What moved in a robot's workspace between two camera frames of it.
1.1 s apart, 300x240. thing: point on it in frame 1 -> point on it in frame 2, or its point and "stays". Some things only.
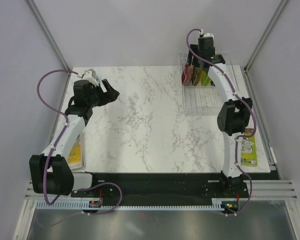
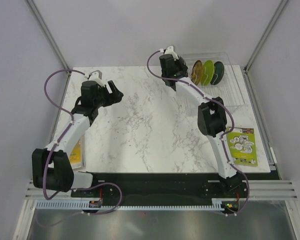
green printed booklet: (249, 157) stays
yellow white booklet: (77, 157) stays
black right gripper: (194, 47) -> (184, 67)
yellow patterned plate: (196, 75) stays
